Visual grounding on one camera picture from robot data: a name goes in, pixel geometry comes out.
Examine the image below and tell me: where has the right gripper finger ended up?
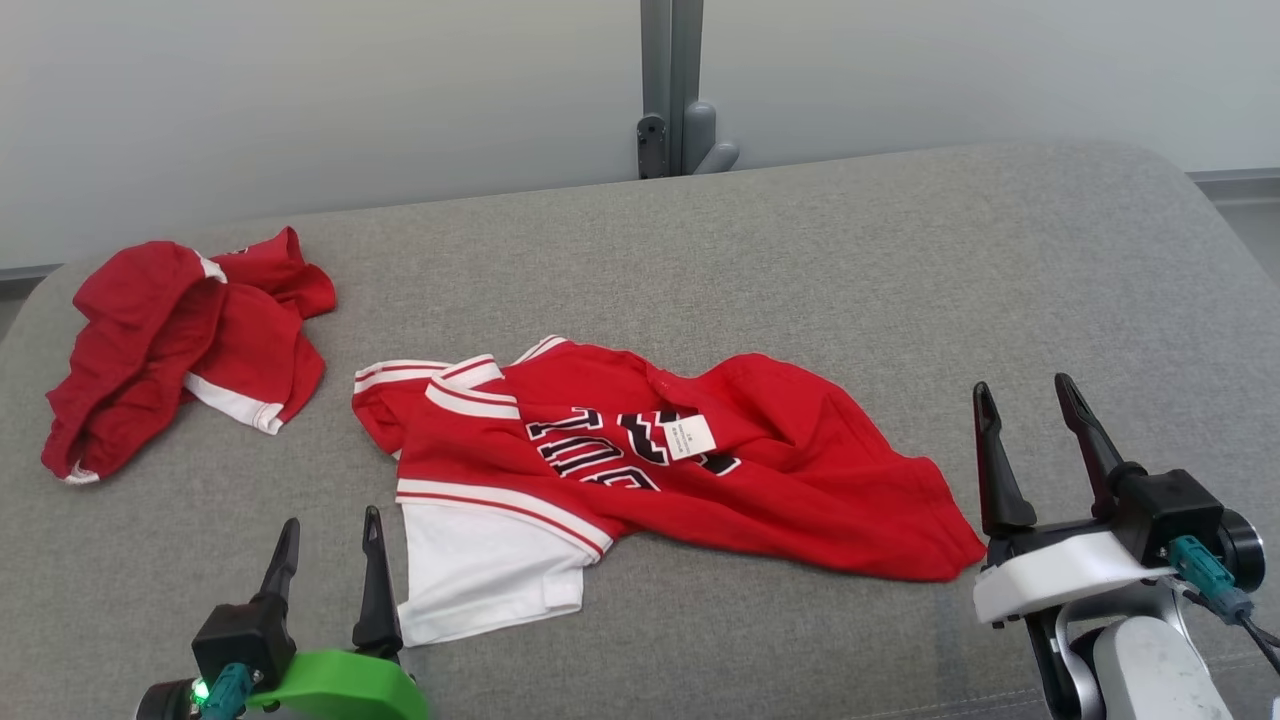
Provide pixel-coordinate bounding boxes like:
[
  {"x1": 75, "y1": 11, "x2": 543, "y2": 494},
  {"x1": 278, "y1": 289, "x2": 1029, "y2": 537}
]
[
  {"x1": 973, "y1": 382, "x2": 1038, "y2": 536},
  {"x1": 1055, "y1": 373, "x2": 1147, "y2": 519}
]

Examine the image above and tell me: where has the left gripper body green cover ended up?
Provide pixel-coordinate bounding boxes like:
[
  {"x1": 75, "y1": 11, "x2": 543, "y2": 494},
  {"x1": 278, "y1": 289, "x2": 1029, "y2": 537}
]
[{"x1": 250, "y1": 648, "x2": 429, "y2": 720}]

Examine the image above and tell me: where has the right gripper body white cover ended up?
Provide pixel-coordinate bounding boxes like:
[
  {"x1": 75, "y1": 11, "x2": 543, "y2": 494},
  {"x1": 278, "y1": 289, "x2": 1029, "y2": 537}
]
[{"x1": 973, "y1": 520, "x2": 1176, "y2": 720}]

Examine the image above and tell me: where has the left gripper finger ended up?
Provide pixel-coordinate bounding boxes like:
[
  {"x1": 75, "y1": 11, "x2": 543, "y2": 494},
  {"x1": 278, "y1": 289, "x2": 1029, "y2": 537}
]
[
  {"x1": 258, "y1": 517, "x2": 301, "y2": 606},
  {"x1": 352, "y1": 505, "x2": 403, "y2": 656}
]

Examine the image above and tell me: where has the red jersey black lettering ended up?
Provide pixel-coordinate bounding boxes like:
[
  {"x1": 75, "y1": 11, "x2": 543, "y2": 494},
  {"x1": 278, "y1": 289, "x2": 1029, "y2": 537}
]
[{"x1": 352, "y1": 335, "x2": 988, "y2": 648}]

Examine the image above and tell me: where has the red shorts white trim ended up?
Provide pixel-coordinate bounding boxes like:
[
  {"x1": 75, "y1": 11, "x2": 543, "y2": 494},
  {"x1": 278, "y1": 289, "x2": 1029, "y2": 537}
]
[{"x1": 40, "y1": 226, "x2": 337, "y2": 486}]

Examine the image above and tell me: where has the left teal plug cable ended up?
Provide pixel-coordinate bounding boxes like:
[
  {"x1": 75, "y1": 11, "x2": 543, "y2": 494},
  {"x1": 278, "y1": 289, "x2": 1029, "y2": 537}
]
[{"x1": 200, "y1": 662, "x2": 253, "y2": 720}]

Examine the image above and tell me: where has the grey floor rail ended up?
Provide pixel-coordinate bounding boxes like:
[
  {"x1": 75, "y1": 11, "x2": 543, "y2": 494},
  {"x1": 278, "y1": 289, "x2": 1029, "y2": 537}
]
[{"x1": 1188, "y1": 168, "x2": 1280, "y2": 203}]

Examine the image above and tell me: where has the dark grey post bracket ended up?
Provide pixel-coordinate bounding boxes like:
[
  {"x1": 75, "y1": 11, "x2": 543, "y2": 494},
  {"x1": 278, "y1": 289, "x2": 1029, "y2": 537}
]
[{"x1": 636, "y1": 113, "x2": 669, "y2": 181}]

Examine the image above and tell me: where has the grey metal post with latch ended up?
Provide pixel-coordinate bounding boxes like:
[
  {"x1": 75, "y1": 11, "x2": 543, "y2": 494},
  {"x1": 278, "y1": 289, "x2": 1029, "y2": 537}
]
[{"x1": 640, "y1": 0, "x2": 704, "y2": 181}]

